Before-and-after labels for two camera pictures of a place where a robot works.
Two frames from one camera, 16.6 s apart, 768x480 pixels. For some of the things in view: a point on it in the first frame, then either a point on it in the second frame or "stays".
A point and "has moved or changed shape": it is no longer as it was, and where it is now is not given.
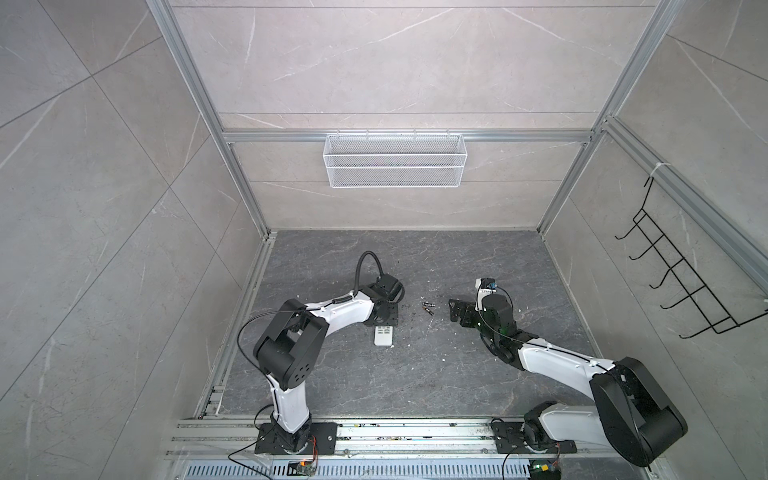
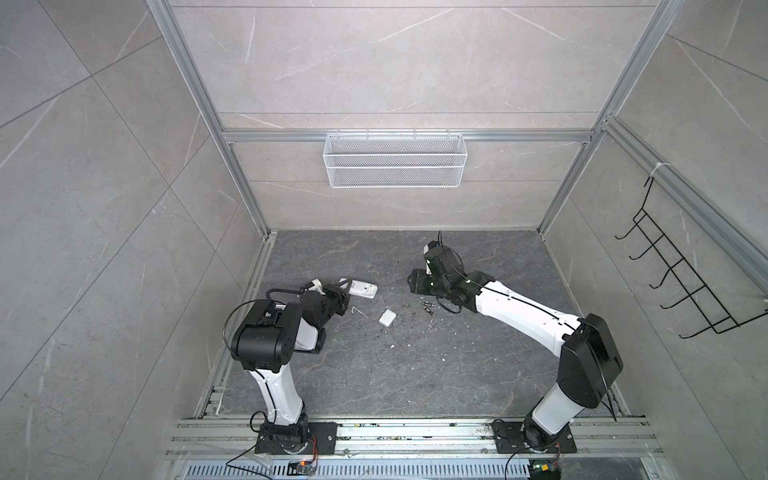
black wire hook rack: x=718 y=317 stays
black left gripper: x=395 y=318 → x=340 y=294
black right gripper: x=461 y=305 → x=416 y=281
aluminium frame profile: x=168 y=18 stays
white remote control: x=383 y=336 has moved or changed shape
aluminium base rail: x=217 y=438 stays
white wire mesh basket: x=389 y=161 stays
